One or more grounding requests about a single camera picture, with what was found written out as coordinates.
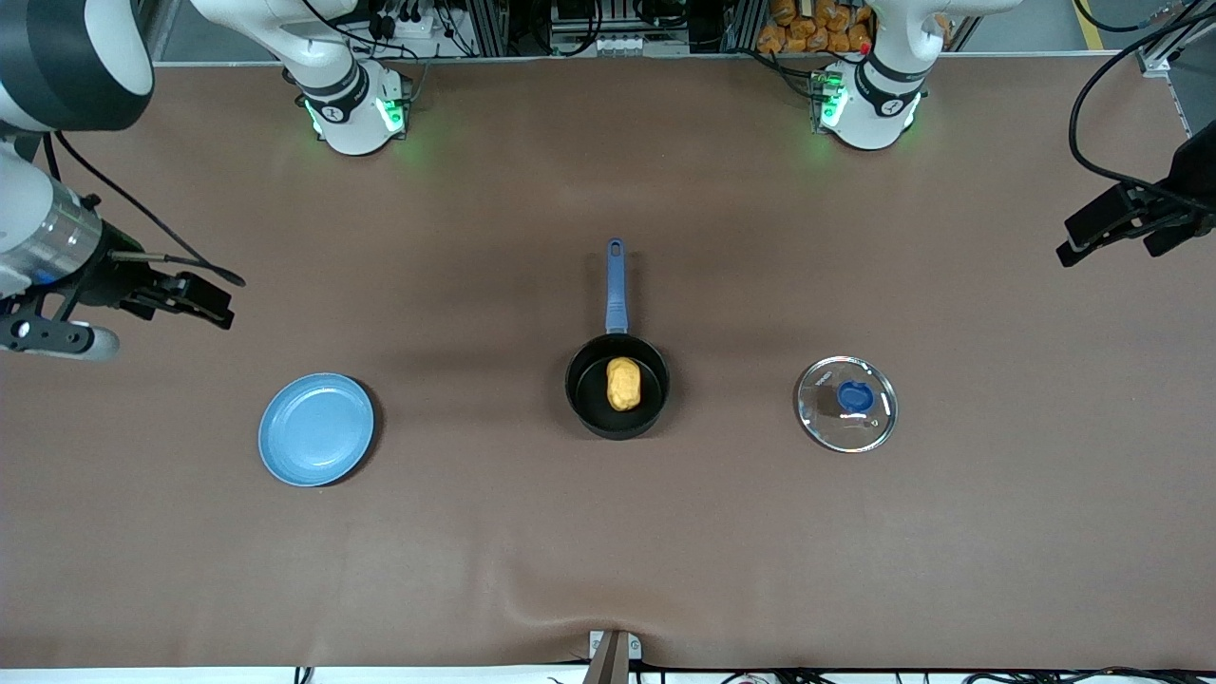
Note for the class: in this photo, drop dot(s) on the power strip with black plugs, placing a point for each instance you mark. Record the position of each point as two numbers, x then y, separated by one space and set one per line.
404 28

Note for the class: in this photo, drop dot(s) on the yellow potato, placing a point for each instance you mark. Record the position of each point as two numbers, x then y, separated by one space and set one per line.
623 385

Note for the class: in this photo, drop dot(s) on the blue plate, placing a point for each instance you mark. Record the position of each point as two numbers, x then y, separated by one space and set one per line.
313 432

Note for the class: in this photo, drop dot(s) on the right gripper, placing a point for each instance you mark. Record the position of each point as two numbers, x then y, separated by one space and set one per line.
112 277

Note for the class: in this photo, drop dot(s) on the pile of orange toy food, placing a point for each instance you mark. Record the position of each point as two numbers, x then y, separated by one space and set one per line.
807 28

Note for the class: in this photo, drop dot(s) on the white power strip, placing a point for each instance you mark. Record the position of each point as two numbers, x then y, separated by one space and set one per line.
622 45

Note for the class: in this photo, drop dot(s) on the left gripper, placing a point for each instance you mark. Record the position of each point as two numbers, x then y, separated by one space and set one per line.
1193 179

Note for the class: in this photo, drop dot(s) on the glass lid with blue knob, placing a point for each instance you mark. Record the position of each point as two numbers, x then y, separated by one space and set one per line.
822 418

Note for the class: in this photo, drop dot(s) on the aluminium corner frame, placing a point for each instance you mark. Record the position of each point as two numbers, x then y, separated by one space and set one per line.
1154 62

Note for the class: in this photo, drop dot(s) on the metal table clamp bracket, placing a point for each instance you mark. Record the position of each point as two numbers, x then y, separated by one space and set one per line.
632 646

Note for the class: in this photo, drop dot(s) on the aluminium frame post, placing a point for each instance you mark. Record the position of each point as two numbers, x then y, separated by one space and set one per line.
489 28
749 24

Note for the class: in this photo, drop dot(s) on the brown bar under bracket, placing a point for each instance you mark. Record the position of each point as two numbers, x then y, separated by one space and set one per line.
608 665

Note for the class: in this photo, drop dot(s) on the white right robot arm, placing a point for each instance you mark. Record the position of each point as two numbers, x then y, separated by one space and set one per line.
342 114

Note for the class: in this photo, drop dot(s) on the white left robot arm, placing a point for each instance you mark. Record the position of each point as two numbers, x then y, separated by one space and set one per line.
879 114

